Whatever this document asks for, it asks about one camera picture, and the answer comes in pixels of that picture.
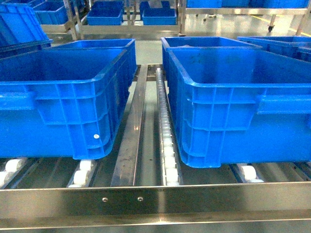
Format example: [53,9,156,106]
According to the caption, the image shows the stainless steel roller shelf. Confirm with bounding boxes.
[0,64,311,233]

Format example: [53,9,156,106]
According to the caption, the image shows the rear left blue bin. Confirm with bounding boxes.
[47,38,137,85]

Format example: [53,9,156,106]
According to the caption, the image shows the front left blue bin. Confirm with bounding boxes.
[0,49,131,160]

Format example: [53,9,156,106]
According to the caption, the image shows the rear right blue bin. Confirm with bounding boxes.
[161,36,263,72]

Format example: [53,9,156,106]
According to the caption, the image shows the background blue bin right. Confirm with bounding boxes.
[139,0,177,26]

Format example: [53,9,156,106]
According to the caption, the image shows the background blue bin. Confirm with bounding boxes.
[86,1,124,26]
[139,0,177,26]

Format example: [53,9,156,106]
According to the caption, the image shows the background blue bin left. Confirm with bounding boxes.
[86,1,124,26]

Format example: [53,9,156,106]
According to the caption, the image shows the background steel cart rack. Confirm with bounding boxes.
[31,0,311,41]

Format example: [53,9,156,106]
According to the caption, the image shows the far right front blue bin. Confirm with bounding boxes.
[297,46,311,62]

